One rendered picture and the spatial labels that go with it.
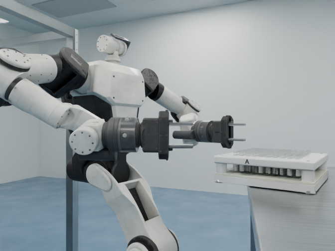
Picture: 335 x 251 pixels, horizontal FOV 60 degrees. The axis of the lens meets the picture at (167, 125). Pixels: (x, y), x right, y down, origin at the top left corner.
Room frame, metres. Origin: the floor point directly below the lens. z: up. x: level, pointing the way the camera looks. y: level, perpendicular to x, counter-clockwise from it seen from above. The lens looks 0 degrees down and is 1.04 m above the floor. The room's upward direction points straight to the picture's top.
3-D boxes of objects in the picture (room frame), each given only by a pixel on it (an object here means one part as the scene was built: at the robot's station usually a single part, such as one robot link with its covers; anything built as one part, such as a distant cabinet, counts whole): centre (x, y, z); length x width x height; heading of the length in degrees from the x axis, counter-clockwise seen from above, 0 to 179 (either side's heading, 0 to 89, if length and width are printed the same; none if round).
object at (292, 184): (0.81, -0.29, 0.90); 0.24 x 0.24 x 0.02; 55
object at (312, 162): (0.81, -0.29, 0.95); 0.25 x 0.24 x 0.02; 145
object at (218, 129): (1.13, -0.19, 1.02); 0.12 x 0.10 x 0.13; 47
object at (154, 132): (0.73, 0.06, 1.02); 0.12 x 0.10 x 0.13; 87
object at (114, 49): (1.17, 0.22, 1.35); 0.10 x 0.07 x 0.09; 145
